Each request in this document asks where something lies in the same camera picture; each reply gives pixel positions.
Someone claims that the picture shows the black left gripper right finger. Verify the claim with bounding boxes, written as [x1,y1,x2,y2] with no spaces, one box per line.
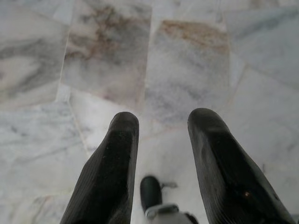
[187,107,296,224]

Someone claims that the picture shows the robot black and grey foot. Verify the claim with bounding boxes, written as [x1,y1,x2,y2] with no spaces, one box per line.
[140,176,199,224]

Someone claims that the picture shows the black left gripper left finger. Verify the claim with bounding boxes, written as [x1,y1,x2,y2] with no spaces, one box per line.
[59,111,140,224]

